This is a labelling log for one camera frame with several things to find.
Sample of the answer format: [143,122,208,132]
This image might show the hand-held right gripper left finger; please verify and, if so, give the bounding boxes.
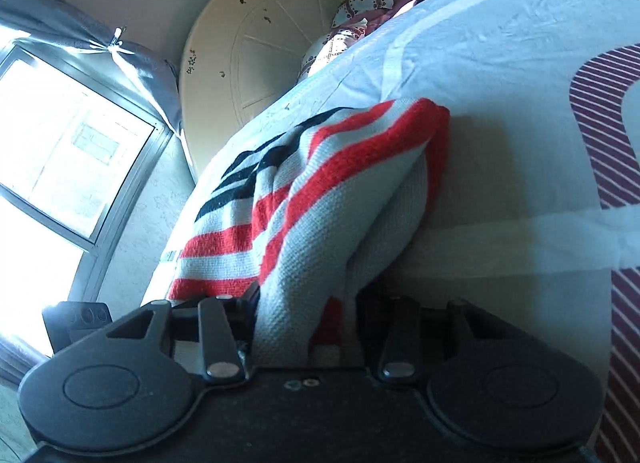
[106,282,262,386]

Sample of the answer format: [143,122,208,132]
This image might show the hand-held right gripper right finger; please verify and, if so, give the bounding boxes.
[357,287,523,386]

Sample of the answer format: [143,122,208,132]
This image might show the red navy white striped sweater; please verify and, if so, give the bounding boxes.
[167,97,451,369]

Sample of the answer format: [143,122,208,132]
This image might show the white blue patterned bed sheet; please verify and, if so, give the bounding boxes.
[142,0,640,463]

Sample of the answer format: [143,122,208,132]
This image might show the cream bed headboard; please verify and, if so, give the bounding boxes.
[179,0,358,183]

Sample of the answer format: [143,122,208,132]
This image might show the grey curtain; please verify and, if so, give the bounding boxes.
[0,0,184,138]

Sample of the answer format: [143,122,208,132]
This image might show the pink floral pillow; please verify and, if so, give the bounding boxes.
[298,26,370,80]

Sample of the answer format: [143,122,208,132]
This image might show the window with grey frame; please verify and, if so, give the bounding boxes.
[0,26,174,297]

